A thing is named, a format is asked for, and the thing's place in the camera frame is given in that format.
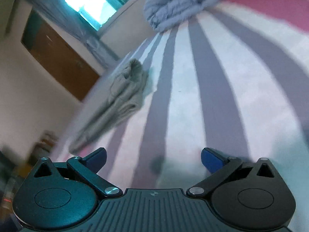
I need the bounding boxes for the grey pants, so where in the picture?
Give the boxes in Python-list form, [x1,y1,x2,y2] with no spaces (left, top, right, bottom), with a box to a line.
[69,58,149,154]

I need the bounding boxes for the grey curtain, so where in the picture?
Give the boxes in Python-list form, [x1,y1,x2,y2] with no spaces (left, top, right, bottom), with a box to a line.
[19,0,119,66]

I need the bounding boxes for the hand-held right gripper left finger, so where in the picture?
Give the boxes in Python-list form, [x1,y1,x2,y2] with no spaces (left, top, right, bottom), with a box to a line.
[33,147,122,198]

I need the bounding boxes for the window with green blinds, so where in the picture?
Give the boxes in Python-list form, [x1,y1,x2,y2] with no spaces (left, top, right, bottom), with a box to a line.
[52,0,146,32]

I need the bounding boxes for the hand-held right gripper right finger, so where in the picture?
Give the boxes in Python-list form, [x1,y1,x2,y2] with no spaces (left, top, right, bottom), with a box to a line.
[186,147,278,197]

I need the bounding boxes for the brown wooden door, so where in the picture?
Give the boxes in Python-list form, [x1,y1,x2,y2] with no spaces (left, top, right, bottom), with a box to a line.
[21,9,101,101]

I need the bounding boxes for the striped bed sheet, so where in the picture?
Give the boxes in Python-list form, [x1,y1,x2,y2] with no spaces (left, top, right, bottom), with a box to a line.
[52,0,309,189]

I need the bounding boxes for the folded blue-grey duvet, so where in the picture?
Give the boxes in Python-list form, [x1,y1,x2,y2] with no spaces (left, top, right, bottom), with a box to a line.
[143,0,235,32]

